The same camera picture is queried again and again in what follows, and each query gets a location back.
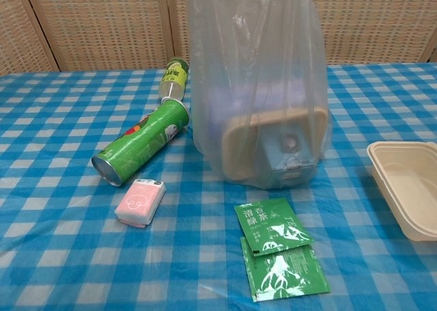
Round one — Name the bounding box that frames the translucent plastic bag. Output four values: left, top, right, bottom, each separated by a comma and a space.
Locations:
186, 0, 334, 191

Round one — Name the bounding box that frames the green can behind bag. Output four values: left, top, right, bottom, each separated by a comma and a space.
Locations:
158, 57, 191, 102

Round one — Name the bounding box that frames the blue white checkered tablecloth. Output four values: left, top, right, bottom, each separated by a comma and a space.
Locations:
0, 62, 437, 311

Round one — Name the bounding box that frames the beige lidded food container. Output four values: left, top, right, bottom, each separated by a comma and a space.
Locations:
221, 107, 328, 184

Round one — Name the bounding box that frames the green chips can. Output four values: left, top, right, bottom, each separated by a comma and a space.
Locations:
91, 98, 191, 188

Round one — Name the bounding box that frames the green tea sachet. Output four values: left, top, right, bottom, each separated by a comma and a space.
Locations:
234, 198, 315, 257
240, 236, 331, 303

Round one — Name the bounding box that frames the pink tissue pack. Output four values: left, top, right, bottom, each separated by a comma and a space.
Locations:
114, 178, 167, 228

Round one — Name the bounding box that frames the woven wooden folding screen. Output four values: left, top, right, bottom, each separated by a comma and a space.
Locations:
0, 0, 437, 77

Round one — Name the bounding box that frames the beige open food tray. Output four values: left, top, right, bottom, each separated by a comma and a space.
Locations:
367, 140, 437, 243

